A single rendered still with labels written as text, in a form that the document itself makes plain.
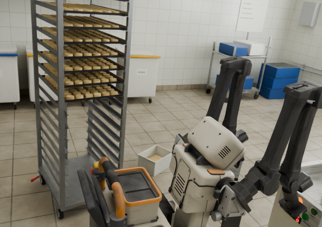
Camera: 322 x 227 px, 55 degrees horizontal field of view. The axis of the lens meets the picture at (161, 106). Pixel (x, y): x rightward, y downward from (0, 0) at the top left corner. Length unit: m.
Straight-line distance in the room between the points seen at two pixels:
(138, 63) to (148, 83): 0.36
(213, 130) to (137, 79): 3.38
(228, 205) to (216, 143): 0.23
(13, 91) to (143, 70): 1.78
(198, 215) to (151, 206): 0.29
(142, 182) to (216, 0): 4.72
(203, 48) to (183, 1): 0.93
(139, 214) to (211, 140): 0.40
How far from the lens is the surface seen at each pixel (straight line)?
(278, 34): 6.74
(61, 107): 2.02
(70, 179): 2.69
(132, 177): 1.34
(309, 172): 1.81
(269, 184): 1.24
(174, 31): 5.40
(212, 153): 1.24
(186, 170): 1.32
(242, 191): 1.22
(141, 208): 1.22
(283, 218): 1.79
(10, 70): 4.30
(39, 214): 2.62
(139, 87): 4.64
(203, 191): 1.26
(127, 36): 2.08
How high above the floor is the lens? 1.65
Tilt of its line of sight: 20 degrees down
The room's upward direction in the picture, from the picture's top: 6 degrees clockwise
